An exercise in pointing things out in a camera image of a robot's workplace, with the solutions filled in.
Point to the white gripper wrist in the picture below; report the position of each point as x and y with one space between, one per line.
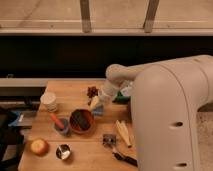
107 92

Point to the blue sponge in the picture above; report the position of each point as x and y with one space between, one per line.
98 111

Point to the orange bowl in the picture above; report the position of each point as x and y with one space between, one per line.
76 128

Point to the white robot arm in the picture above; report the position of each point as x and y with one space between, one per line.
166 96

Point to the dark grape bunch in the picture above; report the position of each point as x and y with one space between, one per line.
91 92

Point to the green plastic bin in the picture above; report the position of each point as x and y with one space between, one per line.
121 99

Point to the black block in bowl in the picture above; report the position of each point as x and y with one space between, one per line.
81 120

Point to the crumpled white cloth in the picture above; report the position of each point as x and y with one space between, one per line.
126 91

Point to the orange carrot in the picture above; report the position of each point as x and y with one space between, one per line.
56 120

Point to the white paper cup stack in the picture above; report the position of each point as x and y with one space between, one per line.
48 99

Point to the small metal cup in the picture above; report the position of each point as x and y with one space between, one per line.
63 152

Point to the red yellow apple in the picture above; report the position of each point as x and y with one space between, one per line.
39 147

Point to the black handled spatula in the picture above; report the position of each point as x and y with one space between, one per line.
109 140

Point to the left window post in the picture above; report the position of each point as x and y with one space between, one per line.
85 16

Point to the window post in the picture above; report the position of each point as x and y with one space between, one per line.
150 15
85 16

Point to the right window post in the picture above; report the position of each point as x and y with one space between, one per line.
150 15

